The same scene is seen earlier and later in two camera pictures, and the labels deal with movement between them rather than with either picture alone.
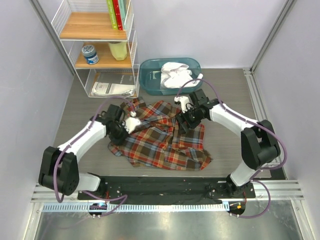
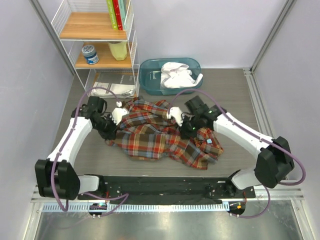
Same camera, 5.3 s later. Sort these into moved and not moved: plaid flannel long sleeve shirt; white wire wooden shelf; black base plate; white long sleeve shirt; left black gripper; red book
Moved: plaid flannel long sleeve shirt; left black gripper
Not moved: white wire wooden shelf; white long sleeve shirt; red book; black base plate
